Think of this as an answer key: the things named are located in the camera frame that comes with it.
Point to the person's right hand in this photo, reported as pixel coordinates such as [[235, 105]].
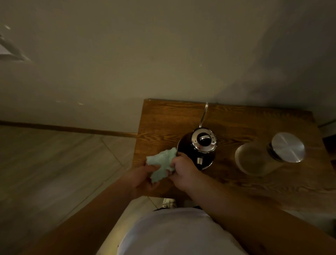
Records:
[[187, 173]]

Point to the person's left hand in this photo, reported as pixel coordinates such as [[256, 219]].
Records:
[[139, 181]]

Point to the person's right fingers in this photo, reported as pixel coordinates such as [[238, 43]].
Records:
[[176, 164]]

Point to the person's left fingers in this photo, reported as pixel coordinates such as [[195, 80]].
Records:
[[152, 168]]

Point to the light green cloth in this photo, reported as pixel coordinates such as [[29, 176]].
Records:
[[162, 163]]

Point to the person's right forearm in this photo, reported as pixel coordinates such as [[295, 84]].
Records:
[[252, 218]]

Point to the person's left forearm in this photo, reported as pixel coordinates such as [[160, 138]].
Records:
[[89, 223]]

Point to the black gooseneck kettle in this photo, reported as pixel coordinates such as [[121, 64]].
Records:
[[200, 147]]

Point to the person's white shoe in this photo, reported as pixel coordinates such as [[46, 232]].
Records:
[[168, 203]]

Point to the person's white shirt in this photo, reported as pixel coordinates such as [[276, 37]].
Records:
[[178, 233]]

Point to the glass jar with metal lid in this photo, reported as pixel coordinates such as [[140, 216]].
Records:
[[287, 147]]

